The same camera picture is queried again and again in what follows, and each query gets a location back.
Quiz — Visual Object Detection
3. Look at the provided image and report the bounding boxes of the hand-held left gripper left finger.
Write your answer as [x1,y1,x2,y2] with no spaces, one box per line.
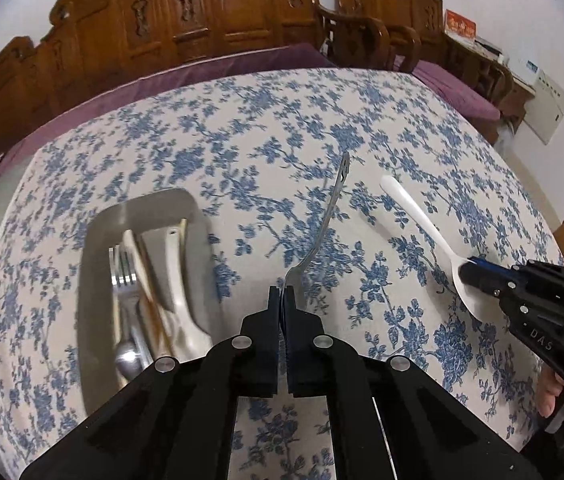
[19,286,283,480]

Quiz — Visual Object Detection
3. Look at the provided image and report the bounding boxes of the smiley handle metal spoon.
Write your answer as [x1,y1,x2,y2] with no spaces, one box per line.
[284,151,351,292]

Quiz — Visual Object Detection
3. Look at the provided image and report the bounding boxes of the large white ladle spoon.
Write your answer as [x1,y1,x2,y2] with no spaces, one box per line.
[140,220,213,357]

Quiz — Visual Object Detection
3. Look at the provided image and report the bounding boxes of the white wall panel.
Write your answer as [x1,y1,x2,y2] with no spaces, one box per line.
[524,69,564,147]

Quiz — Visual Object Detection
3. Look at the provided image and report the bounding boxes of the dark wooden armchair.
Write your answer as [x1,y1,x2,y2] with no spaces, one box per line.
[443,30,516,112]
[318,2,421,72]

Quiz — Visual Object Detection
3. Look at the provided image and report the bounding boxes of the blue floral tablecloth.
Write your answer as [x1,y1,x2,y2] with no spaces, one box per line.
[0,67,564,480]

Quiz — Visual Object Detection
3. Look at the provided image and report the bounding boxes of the grey metal tray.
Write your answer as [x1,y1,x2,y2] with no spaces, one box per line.
[76,188,223,413]

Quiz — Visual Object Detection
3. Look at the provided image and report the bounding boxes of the plain metal spoon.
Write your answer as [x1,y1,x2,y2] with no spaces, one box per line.
[113,338,149,384]

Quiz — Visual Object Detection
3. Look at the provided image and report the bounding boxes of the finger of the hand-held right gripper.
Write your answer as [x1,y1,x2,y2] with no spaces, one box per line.
[458,261,508,302]
[468,257,533,274]

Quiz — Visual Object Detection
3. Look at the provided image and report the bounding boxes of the row of carved wooden chairs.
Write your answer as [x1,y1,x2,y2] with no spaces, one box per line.
[0,0,446,162]

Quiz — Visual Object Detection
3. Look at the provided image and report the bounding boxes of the red box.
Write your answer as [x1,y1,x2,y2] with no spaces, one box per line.
[444,8,478,42]

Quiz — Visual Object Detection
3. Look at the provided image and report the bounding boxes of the slim white plastic spoon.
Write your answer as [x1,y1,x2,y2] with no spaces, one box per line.
[380,175,493,319]

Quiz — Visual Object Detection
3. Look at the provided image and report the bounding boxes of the white papers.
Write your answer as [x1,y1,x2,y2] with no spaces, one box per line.
[474,36,506,59]

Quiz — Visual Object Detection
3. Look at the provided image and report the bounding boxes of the small white box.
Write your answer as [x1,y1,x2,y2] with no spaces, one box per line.
[514,57,538,92]

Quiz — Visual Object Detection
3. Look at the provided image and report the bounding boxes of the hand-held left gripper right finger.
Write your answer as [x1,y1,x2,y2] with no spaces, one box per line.
[283,286,546,480]

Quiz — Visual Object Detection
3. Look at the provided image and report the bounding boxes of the purple tablecloth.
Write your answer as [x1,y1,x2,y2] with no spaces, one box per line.
[0,42,503,232]

